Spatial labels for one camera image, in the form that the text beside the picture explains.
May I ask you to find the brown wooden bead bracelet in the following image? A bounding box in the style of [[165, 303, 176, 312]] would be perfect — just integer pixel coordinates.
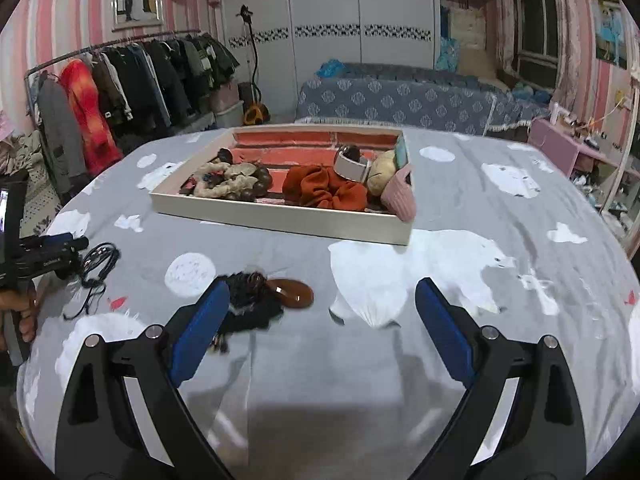
[[215, 147, 274, 204]]

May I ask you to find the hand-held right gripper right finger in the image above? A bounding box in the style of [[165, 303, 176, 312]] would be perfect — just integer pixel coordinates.
[[407, 277, 586, 480]]

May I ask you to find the white framed standing mirror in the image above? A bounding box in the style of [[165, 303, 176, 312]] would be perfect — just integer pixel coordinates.
[[600, 80, 640, 247]]

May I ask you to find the sofa with blue patterned cover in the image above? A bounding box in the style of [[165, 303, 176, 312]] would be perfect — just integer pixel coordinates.
[[295, 62, 551, 136]]

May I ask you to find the pale storage box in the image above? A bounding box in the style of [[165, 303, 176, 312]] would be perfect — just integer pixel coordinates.
[[210, 82, 246, 129]]

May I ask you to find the grey polar bear printed blanket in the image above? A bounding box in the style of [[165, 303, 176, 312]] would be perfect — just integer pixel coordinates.
[[17, 125, 640, 480]]

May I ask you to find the orange red jacket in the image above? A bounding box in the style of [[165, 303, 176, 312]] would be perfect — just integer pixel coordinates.
[[59, 59, 124, 177]]

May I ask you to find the wall poster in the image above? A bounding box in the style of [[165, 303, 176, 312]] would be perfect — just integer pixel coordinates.
[[590, 0, 630, 69]]

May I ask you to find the black garment steamer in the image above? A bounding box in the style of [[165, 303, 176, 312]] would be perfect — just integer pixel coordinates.
[[235, 5, 271, 126]]

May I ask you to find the row of dark hanging clothes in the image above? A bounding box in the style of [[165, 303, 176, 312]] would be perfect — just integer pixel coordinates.
[[92, 32, 241, 131]]

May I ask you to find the orange scrunchie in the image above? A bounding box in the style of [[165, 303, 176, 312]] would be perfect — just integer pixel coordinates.
[[282, 165, 369, 212]]

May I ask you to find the person's left hand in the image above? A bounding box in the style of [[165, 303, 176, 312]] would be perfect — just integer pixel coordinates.
[[0, 285, 40, 353]]

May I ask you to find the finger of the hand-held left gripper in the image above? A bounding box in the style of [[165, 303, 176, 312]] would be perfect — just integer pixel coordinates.
[[30, 233, 90, 254], [20, 247, 82, 281]]

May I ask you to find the pink desk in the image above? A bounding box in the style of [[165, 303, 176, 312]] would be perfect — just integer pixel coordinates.
[[527, 117, 640, 187]]

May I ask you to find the white wardrobe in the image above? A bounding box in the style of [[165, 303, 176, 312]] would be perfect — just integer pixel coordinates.
[[220, 0, 441, 126]]

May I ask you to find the wristwatch with grey band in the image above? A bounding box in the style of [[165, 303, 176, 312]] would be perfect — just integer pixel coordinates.
[[333, 144, 374, 184]]

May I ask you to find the pink plush hair clip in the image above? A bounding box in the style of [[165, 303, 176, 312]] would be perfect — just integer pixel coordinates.
[[367, 137, 417, 222]]

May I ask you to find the thin black cord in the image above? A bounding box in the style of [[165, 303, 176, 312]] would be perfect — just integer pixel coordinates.
[[62, 242, 121, 319]]

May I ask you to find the window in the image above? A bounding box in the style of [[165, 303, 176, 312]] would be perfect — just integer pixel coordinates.
[[512, 0, 561, 89]]

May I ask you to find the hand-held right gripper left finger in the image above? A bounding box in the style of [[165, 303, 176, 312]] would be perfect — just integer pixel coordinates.
[[55, 280, 233, 480]]

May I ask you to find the black lace hair accessory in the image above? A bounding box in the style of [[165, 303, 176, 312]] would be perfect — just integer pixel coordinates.
[[214, 271, 315, 353]]

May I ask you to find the cream scrunchie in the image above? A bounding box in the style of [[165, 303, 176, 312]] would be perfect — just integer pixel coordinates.
[[192, 160, 258, 199]]

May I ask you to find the beige tray with red lining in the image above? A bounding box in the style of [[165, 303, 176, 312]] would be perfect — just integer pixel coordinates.
[[149, 125, 417, 247]]

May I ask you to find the grey coat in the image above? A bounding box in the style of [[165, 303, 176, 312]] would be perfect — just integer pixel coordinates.
[[36, 76, 91, 197]]

